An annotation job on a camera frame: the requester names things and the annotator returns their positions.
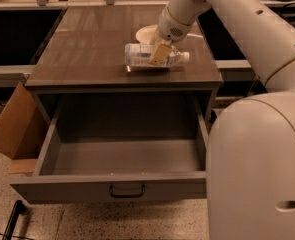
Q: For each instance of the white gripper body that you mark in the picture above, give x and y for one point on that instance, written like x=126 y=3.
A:
x=169 y=28

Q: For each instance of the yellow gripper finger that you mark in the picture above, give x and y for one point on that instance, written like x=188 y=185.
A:
x=160 y=52

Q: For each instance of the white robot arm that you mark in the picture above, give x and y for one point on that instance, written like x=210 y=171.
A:
x=250 y=163

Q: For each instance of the grey open drawer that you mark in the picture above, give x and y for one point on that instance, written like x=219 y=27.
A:
x=95 y=141

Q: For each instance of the white bowl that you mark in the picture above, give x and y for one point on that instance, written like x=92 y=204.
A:
x=151 y=35

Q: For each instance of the grey cabinet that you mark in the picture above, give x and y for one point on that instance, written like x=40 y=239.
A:
x=86 y=54

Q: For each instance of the brown cardboard box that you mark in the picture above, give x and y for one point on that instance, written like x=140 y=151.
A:
x=22 y=131

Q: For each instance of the black floor bar left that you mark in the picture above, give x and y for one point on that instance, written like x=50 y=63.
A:
x=18 y=209

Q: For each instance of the black drawer handle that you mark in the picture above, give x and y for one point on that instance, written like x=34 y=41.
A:
x=126 y=193

